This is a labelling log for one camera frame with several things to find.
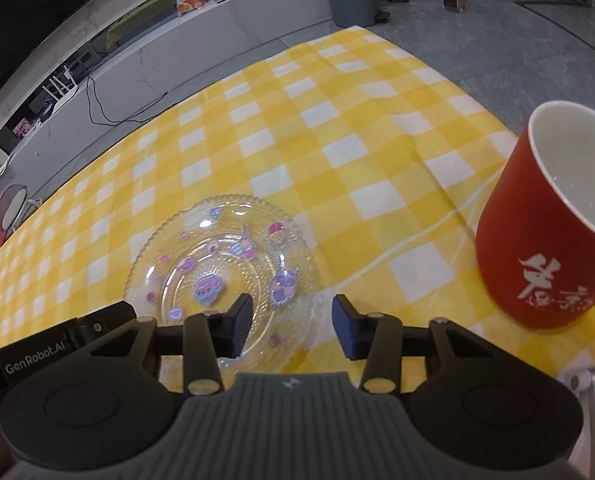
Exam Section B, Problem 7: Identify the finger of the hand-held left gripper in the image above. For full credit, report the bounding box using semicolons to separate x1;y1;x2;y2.
74;300;138;350

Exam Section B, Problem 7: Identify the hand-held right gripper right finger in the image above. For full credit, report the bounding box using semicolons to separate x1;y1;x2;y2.
331;294;494;395

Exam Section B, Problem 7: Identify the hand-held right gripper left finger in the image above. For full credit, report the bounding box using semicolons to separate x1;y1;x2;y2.
80;292;255;395

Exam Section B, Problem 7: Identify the clear glass plate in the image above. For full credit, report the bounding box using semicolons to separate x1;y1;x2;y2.
123;193;319;375

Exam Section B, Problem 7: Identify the yellow checked tablecloth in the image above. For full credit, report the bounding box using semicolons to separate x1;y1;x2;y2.
0;25;595;397

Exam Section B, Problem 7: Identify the red cup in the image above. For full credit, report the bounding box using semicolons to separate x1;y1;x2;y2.
474;100;595;330

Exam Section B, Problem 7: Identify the white router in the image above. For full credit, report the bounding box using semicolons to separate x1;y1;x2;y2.
42;66;81;104

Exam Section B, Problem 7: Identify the white tv cabinet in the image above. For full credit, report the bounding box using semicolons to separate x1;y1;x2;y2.
0;0;336;202

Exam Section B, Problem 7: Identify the black television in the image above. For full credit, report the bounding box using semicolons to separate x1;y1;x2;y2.
0;0;121;117

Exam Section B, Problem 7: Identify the black cable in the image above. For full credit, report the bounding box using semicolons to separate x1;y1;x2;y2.
86;77;168;125

